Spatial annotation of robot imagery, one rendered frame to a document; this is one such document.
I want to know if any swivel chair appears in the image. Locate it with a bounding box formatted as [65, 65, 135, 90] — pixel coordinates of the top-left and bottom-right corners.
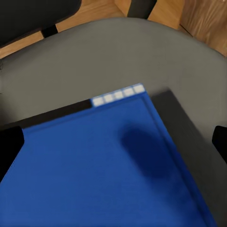
[0, 0, 227, 227]

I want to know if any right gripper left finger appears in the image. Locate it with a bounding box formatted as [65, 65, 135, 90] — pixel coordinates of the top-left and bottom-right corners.
[0, 126, 25, 182]

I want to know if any folder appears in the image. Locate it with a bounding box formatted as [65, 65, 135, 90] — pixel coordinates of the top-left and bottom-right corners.
[0, 83, 218, 227]

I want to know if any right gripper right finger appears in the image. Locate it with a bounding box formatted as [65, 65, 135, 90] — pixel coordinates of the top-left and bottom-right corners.
[212, 126, 227, 164]

